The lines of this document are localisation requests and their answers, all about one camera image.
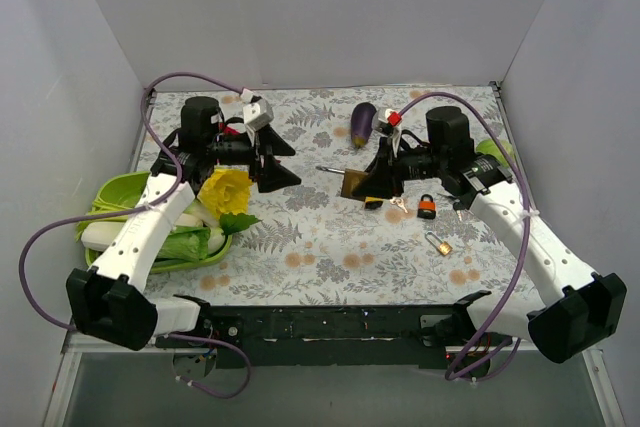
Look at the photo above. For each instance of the green bok choy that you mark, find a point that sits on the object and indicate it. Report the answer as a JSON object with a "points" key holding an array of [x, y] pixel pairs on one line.
{"points": [[104, 211]]}

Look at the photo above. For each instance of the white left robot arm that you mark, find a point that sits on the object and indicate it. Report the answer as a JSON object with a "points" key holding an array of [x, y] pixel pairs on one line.
{"points": [[107, 300]]}

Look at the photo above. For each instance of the small brass padlock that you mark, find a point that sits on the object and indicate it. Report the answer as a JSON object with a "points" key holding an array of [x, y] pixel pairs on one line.
{"points": [[442, 247]]}

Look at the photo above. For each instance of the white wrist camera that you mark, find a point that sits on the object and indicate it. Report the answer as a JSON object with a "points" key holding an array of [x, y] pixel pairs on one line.
{"points": [[257, 115], [386, 120]]}

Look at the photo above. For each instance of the red chili pepper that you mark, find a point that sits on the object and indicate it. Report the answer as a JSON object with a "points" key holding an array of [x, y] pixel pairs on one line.
{"points": [[230, 131]]}

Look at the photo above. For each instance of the yellow padlock keys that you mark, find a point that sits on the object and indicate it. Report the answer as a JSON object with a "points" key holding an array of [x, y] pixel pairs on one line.
{"points": [[399, 202]]}

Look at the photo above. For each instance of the large brass padlock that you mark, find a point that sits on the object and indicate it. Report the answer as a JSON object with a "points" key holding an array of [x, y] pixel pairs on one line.
{"points": [[350, 180]]}

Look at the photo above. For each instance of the yellow padlock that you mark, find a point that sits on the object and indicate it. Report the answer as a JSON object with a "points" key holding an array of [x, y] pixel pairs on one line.
{"points": [[373, 203]]}

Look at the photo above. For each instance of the orange padlock black keys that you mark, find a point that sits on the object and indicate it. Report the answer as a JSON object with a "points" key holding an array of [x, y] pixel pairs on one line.
{"points": [[460, 209]]}

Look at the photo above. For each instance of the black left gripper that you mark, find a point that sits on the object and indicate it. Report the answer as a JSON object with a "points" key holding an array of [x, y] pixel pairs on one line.
{"points": [[256, 152]]}

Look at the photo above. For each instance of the green lettuce leaf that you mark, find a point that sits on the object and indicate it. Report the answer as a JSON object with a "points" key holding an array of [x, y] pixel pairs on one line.
{"points": [[194, 244]]}

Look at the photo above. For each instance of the purple eggplant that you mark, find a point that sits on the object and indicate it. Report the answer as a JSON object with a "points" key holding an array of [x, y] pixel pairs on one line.
{"points": [[361, 124]]}

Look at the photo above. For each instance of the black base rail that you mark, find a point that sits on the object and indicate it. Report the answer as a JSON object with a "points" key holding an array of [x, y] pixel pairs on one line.
{"points": [[388, 335]]}

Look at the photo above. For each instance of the green tray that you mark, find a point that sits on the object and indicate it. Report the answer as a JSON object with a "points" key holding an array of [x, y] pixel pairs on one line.
{"points": [[131, 185]]}

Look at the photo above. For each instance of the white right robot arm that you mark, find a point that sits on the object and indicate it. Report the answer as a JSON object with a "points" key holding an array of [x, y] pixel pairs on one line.
{"points": [[580, 307]]}

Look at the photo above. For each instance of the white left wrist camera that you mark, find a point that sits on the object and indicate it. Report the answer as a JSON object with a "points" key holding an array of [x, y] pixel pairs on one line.
{"points": [[257, 115]]}

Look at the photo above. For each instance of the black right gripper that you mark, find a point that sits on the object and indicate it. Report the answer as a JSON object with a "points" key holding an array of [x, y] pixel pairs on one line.
{"points": [[393, 168]]}

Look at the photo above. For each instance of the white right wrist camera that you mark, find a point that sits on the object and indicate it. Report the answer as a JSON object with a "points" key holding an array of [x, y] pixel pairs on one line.
{"points": [[386, 120]]}

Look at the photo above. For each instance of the aluminium frame rail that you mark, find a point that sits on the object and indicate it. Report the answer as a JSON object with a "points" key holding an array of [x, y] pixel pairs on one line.
{"points": [[165, 389]]}

